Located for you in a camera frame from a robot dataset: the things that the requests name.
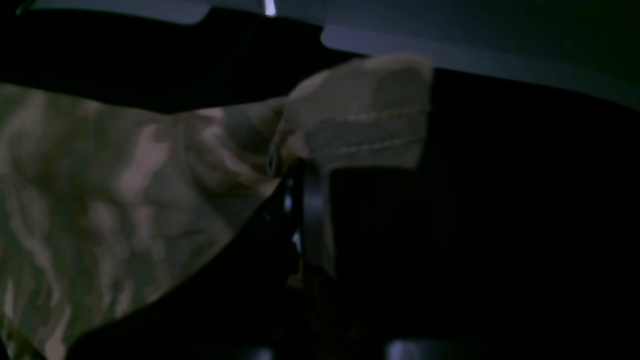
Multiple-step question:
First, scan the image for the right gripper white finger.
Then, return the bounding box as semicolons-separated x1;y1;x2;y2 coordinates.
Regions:
285;158;336;301

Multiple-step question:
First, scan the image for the camouflage t-shirt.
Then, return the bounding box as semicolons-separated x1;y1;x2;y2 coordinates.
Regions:
0;54;435;360

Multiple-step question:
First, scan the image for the black table cloth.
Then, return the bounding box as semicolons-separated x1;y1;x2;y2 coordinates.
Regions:
1;0;639;360

